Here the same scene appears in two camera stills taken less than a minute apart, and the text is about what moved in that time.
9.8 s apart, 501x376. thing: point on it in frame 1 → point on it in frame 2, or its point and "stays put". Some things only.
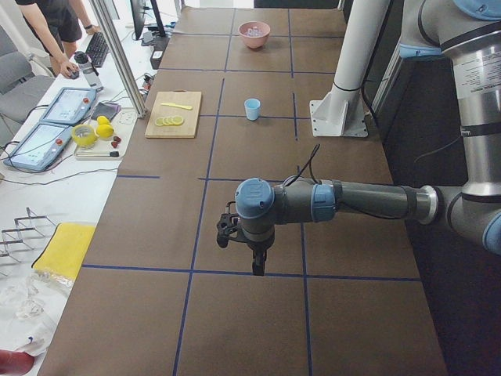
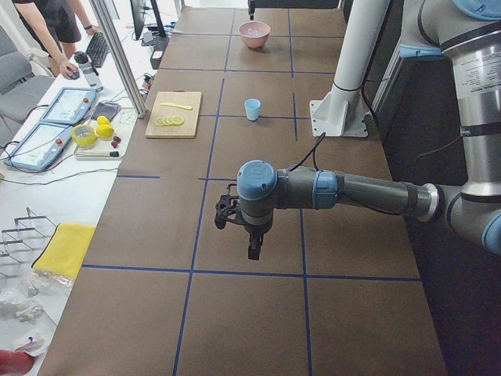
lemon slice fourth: (178, 121) stays put
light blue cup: (252, 106) stays put
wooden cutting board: (188, 128) stays put
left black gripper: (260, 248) → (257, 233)
